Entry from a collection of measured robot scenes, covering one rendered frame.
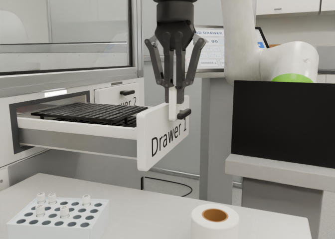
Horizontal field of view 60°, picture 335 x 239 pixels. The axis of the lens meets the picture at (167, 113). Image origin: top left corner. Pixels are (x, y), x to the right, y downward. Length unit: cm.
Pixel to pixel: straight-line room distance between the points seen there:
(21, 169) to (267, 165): 59
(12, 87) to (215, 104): 108
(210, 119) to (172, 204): 105
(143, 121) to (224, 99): 109
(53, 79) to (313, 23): 376
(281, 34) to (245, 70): 329
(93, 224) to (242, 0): 78
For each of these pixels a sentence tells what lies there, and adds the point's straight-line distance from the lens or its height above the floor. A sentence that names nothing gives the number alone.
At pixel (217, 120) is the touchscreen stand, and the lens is 159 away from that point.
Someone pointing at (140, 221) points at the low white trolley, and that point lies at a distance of 52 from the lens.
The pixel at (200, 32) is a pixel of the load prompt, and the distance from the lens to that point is 157.
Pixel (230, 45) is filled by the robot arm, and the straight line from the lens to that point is 99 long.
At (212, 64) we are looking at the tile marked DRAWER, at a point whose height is 100.
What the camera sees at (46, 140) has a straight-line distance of 68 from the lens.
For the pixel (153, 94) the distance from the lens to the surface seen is 256.
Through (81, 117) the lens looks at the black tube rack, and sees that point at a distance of 66.
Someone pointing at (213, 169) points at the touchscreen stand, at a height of 42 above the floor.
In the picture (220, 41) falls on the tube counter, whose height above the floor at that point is 111.
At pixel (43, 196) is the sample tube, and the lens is 53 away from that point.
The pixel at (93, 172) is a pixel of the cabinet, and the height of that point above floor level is 66.
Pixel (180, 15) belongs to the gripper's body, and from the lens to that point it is 58.
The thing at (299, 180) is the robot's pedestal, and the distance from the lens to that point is 79.
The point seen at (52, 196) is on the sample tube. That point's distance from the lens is 52.
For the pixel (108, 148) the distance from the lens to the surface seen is 59.
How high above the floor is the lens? 103
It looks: 11 degrees down
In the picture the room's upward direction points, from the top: straight up
